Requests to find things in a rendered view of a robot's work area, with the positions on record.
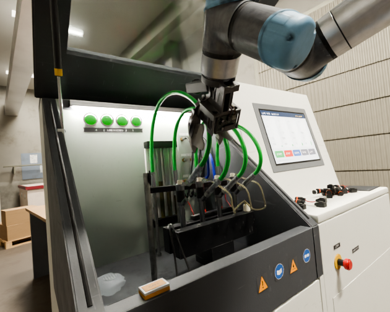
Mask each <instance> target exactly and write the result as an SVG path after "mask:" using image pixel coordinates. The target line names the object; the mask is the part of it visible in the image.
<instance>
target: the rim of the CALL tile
mask: <svg viewBox="0 0 390 312"><path fill-rule="evenodd" d="M161 279H162V280H164V281H165V282H166V284H164V285H161V286H159V287H157V288H154V289H152V290H149V291H148V292H145V291H144V290H143V289H142V288H141V287H143V286H145V285H148V284H151V283H152V282H151V283H148V284H145V285H143V286H141V287H139V291H140V292H141V293H142V294H143V295H144V296H147V295H150V294H151V293H154V292H156V291H159V290H161V289H163V288H165V287H168V286H170V283H168V282H167V281H166V280H165V279H163V278H161ZM158 280H160V279H158ZM158 280H155V281H158ZM155 281H153V282H155Z"/></svg>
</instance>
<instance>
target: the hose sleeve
mask: <svg viewBox="0 0 390 312"><path fill-rule="evenodd" d="M203 168H204V167H200V166H199V164H198V165H197V166H196V168H195V169H194V171H193V172H192V173H191V175H190V176H189V178H188V182H189V183H192V182H193V181H194V180H195V179H196V177H197V176H198V174H199V173H200V172H201V170H202V169H203Z"/></svg>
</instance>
